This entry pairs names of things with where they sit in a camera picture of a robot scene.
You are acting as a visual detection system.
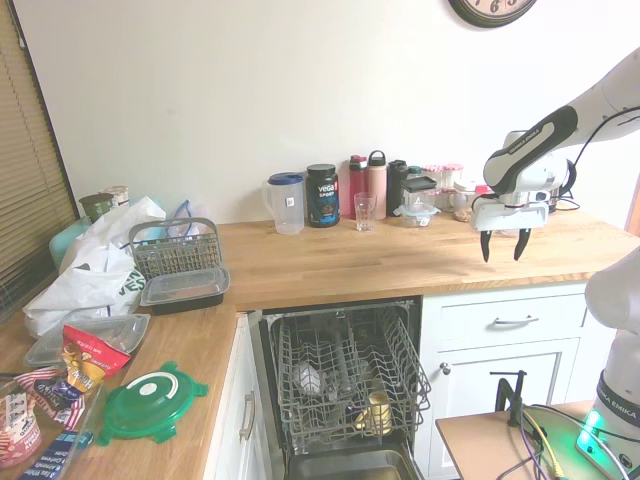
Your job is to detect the clear glass in rack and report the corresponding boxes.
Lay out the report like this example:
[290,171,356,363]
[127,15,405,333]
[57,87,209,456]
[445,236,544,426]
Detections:
[292,360,322,399]

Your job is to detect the white paper tub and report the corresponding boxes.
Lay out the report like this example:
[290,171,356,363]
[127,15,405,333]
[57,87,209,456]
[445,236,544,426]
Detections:
[97,185,131,209]

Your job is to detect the yellow plastic cup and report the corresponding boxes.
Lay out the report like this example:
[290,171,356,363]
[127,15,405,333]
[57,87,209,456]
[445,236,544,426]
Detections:
[353,390,394,436]

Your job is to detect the wooden robot mounting board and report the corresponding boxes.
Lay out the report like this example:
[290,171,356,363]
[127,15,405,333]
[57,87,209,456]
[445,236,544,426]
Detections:
[434,399,601,480]

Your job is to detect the red water bottle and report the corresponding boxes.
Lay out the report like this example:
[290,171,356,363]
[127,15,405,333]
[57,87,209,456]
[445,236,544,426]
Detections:
[347,154,369,221]

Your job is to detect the black takeout container clear lid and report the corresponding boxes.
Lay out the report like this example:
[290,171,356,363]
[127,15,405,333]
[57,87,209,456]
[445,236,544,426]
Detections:
[138,266,231,317]

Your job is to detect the white cabinet door with knob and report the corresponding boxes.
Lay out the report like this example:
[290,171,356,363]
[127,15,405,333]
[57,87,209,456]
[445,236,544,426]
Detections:
[435,344,581,476]

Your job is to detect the white drawer with handle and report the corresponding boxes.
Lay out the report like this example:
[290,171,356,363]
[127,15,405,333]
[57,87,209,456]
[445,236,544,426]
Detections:
[434,284,590,346]

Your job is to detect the clear pitcher blue lid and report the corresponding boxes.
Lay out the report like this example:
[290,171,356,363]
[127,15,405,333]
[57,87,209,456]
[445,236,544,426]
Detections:
[261,171,306,236]

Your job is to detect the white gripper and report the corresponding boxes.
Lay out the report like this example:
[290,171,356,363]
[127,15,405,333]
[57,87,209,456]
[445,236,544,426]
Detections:
[471,192,551,264]

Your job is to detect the beige window blinds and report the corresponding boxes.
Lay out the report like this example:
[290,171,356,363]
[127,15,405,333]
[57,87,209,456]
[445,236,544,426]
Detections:
[0,0,81,321]

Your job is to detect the glass container teal clip lid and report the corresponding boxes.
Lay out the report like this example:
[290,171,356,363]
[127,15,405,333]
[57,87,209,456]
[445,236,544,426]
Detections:
[397,202,441,229]

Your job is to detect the black table clamp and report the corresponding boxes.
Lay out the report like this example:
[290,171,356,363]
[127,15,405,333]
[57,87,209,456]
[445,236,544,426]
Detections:
[488,369,529,428]

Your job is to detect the teal plastic container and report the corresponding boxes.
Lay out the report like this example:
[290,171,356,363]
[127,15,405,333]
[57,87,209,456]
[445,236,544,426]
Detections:
[48,217,94,274]

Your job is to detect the tall clear container black lid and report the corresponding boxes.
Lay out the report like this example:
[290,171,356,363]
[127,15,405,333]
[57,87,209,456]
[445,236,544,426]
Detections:
[400,175,439,211]

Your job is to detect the yellow cable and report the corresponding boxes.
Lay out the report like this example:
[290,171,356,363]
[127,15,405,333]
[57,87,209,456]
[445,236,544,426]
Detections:
[521,409,565,480]

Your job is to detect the green round container lid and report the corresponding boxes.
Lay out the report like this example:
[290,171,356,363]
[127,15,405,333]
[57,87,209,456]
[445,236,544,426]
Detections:
[94,360,210,447]

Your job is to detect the black water bottle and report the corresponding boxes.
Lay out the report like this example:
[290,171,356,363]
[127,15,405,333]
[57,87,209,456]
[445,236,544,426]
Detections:
[386,159,410,218]

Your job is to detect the open steel dishwasher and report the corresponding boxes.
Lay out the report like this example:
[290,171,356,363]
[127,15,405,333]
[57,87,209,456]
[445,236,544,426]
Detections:
[248,296,426,480]

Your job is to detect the jar with red checkered lid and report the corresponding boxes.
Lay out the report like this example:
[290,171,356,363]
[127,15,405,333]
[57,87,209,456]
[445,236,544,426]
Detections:
[442,162,465,190]
[423,163,445,194]

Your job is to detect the grey wire dishwasher rack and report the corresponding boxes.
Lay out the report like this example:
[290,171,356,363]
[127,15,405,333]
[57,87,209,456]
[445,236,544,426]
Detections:
[268,304,433,454]

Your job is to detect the pink white snack cup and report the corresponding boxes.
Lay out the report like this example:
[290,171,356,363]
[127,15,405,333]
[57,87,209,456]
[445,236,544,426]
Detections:
[0,393,45,469]

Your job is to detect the clear drinking glass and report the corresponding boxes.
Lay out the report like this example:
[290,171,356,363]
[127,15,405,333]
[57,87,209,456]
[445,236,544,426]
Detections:
[353,191,378,233]

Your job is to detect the jar with oats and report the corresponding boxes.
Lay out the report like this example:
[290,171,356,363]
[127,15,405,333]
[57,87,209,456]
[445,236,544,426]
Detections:
[451,180,490,224]

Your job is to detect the dark green cup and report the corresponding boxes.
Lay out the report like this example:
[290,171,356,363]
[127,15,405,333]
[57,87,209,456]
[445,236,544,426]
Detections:
[78,193,116,225]

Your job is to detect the dark round wall clock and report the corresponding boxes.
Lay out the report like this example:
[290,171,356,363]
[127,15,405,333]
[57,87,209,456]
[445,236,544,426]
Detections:
[447,0,539,29]

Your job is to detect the pink water bottle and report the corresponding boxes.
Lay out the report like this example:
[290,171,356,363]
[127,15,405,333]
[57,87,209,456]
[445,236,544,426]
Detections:
[367,149,389,221]

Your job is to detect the blue almond snack box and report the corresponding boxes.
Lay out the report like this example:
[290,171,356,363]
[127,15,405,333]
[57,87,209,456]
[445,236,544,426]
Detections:
[14,430,95,480]

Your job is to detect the white cabinet with steel handle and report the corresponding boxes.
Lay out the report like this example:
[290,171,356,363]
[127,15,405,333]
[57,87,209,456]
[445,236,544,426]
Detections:
[202,312,274,480]

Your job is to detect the white plastic shopping bag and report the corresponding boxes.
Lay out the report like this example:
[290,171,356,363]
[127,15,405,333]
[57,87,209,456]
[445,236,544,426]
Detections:
[22,195,168,339]

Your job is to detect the glass baking dish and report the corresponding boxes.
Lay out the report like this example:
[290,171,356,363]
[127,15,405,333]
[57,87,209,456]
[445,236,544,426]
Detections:
[0,370,107,480]

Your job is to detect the red striped popcorn bag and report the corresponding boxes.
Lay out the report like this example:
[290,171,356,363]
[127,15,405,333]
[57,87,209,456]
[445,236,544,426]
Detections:
[13,367,87,430]

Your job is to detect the red orange snack bag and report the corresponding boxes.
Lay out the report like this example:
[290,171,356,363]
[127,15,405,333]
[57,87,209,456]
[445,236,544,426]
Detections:
[60,324,132,395]

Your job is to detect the clear zip bag blue seal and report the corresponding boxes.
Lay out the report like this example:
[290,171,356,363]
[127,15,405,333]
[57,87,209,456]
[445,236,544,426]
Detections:
[165,199,209,239]

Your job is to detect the grey dishwasher cutlery basket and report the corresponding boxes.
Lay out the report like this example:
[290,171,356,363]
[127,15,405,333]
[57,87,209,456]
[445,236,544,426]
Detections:
[128,217,224,281]

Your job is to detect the robot base box green light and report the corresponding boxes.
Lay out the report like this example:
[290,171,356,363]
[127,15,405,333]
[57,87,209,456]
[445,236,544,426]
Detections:
[574,408,640,479]

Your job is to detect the black Vega protein tub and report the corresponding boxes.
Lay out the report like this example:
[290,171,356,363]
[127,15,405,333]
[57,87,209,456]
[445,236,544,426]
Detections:
[305,163,342,229]

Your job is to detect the purple cable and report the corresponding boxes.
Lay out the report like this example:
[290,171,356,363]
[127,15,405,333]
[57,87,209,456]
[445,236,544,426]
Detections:
[499,409,551,480]

